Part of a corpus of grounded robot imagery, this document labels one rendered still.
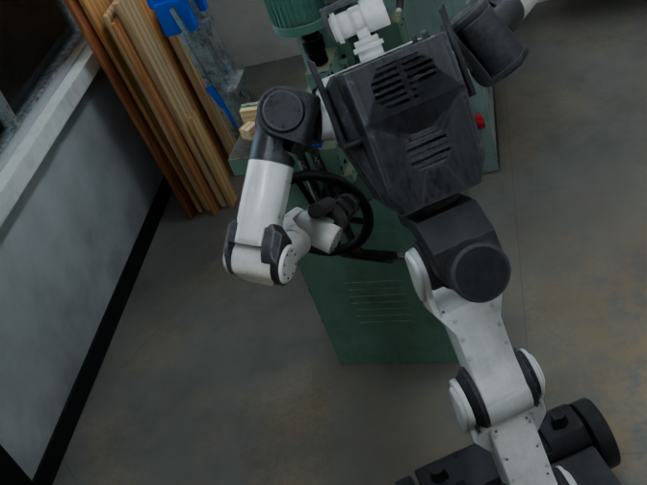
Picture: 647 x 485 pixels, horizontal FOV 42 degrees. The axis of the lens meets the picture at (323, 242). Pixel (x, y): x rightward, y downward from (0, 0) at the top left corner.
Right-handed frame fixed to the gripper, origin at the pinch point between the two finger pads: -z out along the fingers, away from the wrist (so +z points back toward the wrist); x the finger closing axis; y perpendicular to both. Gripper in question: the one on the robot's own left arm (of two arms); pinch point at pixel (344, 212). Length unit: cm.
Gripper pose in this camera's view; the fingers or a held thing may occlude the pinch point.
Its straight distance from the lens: 211.2
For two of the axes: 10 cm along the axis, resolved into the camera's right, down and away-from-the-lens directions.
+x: 6.2, -6.9, -3.8
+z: -3.4, 2.0, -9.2
